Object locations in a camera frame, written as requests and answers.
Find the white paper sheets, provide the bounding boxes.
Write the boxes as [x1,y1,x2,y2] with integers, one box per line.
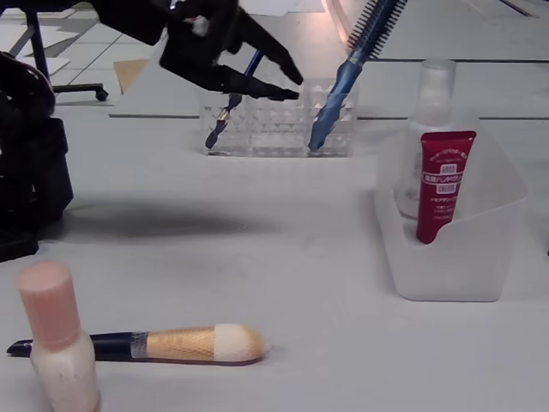
[239,0,327,14]

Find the clear acrylic organizer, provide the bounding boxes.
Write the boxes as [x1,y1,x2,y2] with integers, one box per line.
[196,76,361,159]

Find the black gripper camera mount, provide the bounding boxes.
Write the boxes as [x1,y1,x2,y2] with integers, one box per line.
[171,0,239,35]

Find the clear spray bottle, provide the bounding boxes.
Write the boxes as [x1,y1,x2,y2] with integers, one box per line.
[394,58,458,222]

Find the frosted plastic bin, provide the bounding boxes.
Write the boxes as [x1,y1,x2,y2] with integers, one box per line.
[375,109,531,304]

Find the pink lotion bottle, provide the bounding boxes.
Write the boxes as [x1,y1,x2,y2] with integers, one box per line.
[16,260,103,412]

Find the makeup brush with mesh sleeve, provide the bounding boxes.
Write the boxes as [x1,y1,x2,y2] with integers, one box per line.
[6,323,268,367]

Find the red hand cream tube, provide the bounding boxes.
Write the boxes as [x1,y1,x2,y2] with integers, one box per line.
[414,130,477,245]

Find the black eyeliner pencil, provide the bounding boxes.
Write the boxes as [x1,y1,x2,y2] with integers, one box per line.
[204,47,263,151]

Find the pale pink curved tube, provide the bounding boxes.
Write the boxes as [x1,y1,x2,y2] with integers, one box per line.
[321,0,357,52]

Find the tan cardboard piece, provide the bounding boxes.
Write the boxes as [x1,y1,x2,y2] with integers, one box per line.
[113,58,151,95]

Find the black office chair base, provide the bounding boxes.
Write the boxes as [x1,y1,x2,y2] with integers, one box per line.
[8,6,109,103]

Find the blue round hairbrush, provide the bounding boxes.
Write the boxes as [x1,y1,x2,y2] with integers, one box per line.
[307,0,409,154]

